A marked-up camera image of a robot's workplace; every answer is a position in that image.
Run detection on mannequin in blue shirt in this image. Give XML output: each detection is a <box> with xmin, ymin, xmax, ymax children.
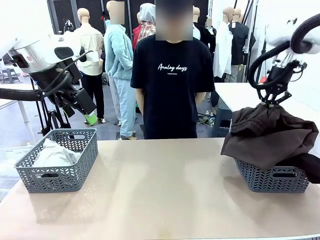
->
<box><xmin>192</xmin><ymin>7</ymin><xmax>201</xmax><ymax>41</ymax></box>

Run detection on grey woven plastic basket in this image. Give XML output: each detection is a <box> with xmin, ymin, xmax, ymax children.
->
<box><xmin>234</xmin><ymin>158</ymin><xmax>311</xmax><ymax>193</ymax></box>
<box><xmin>14</xmin><ymin>128</ymin><xmax>99</xmax><ymax>194</ymax></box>

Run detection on mannequin in cream shirt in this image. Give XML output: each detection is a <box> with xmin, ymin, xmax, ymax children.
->
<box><xmin>74</xmin><ymin>8</ymin><xmax>106</xmax><ymax>123</ymax></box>

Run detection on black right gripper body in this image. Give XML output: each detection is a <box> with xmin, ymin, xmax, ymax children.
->
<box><xmin>264</xmin><ymin>61</ymin><xmax>300</xmax><ymax>95</ymax></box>

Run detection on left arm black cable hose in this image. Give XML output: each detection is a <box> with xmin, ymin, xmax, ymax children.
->
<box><xmin>0</xmin><ymin>49</ymin><xmax>93</xmax><ymax>102</ymax></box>

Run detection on mannequin in white coat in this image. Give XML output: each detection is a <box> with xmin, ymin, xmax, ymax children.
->
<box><xmin>212</xmin><ymin>6</ymin><xmax>235</xmax><ymax>83</ymax></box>

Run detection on mannequin in black suit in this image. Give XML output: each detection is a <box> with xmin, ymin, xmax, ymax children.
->
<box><xmin>199</xmin><ymin>18</ymin><xmax>217</xmax><ymax>78</ymax></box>

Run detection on mannequin in red top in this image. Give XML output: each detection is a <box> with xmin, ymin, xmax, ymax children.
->
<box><xmin>132</xmin><ymin>11</ymin><xmax>141</xmax><ymax>46</ymax></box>

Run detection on person's right forearm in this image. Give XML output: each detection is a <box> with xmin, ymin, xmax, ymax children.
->
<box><xmin>135</xmin><ymin>88</ymin><xmax>146</xmax><ymax>120</ymax></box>

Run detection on white grey garment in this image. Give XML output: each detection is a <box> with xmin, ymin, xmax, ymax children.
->
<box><xmin>32</xmin><ymin>138</ymin><xmax>81</xmax><ymax>168</ymax></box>

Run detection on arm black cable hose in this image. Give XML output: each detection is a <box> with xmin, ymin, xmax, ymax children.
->
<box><xmin>0</xmin><ymin>49</ymin><xmax>93</xmax><ymax>102</ymax></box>
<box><xmin>247</xmin><ymin>12</ymin><xmax>320</xmax><ymax>91</ymax></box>

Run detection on dark brown garment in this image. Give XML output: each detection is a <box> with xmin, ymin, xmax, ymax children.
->
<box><xmin>220</xmin><ymin>102</ymin><xmax>320</xmax><ymax>171</ymax></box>

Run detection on black garment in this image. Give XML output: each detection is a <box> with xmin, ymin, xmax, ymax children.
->
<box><xmin>276</xmin><ymin>152</ymin><xmax>320</xmax><ymax>185</ymax></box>

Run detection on white side table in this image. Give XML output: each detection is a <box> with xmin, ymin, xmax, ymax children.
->
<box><xmin>214</xmin><ymin>82</ymin><xmax>320</xmax><ymax>126</ymax></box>

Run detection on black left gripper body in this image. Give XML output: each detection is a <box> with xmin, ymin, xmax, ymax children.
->
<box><xmin>30</xmin><ymin>62</ymin><xmax>84</xmax><ymax>106</ymax></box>

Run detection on person in black t-shirt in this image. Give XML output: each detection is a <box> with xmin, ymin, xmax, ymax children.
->
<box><xmin>130</xmin><ymin>0</ymin><xmax>216</xmax><ymax>140</ymax></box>

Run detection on black camera tripod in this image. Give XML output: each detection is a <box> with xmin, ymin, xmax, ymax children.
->
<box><xmin>34</xmin><ymin>74</ymin><xmax>72</xmax><ymax>136</ymax></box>

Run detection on black backdrop stand poles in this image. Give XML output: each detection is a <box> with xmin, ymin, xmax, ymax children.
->
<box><xmin>243</xmin><ymin>0</ymin><xmax>259</xmax><ymax>83</ymax></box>

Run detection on person's left forearm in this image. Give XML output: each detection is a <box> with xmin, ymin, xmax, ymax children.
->
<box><xmin>194</xmin><ymin>91</ymin><xmax>207</xmax><ymax>106</ymax></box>

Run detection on white work table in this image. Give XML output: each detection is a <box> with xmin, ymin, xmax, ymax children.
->
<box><xmin>0</xmin><ymin>83</ymin><xmax>38</xmax><ymax>123</ymax></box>

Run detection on mannequin in light-blue fleece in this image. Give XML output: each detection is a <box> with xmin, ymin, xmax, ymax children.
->
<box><xmin>103</xmin><ymin>0</ymin><xmax>138</xmax><ymax>140</ymax></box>

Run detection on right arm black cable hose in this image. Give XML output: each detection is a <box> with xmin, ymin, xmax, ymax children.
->
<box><xmin>247</xmin><ymin>12</ymin><xmax>320</xmax><ymax>91</ymax></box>

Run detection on dark grey plastic stool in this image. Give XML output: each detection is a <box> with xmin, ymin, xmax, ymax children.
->
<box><xmin>212</xmin><ymin>104</ymin><xmax>234</xmax><ymax>138</ymax></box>

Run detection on mannequin in black shirt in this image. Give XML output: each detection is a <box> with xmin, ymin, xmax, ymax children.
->
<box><xmin>228</xmin><ymin>8</ymin><xmax>257</xmax><ymax>83</ymax></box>

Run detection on mannequin in plaid hoodie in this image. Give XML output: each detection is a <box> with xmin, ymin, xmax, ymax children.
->
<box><xmin>136</xmin><ymin>2</ymin><xmax>156</xmax><ymax>45</ymax></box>

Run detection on small grey stool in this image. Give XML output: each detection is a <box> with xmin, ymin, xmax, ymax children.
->
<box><xmin>1</xmin><ymin>68</ymin><xmax>20</xmax><ymax>85</ymax></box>

